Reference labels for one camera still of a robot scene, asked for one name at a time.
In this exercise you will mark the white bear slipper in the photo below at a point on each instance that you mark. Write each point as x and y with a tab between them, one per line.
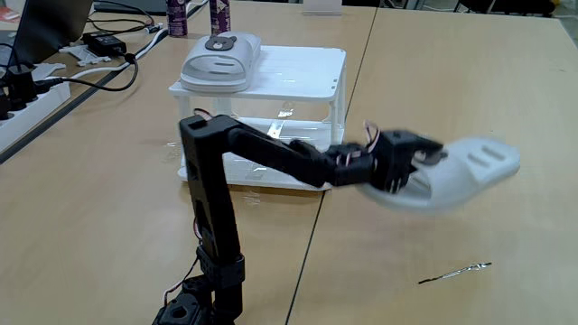
465	180
217	67

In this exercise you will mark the white plastic shelf box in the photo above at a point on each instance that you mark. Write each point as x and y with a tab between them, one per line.
293	72

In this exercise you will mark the black chair base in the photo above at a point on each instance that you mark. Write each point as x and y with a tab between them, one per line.
506	5

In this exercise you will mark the purple drink can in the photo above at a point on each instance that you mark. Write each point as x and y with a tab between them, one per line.
220	15
177	18

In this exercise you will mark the black power adapter brick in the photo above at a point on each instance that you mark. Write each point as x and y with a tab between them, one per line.
104	43

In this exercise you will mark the white power strip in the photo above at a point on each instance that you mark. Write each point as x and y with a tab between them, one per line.
31	113

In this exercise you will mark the dark laptop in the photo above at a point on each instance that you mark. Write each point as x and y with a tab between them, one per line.
49	27

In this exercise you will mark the black power plug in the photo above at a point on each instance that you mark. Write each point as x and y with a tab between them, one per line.
20	86

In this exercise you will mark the white printed bracket part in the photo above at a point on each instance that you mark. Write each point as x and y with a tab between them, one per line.
83	55

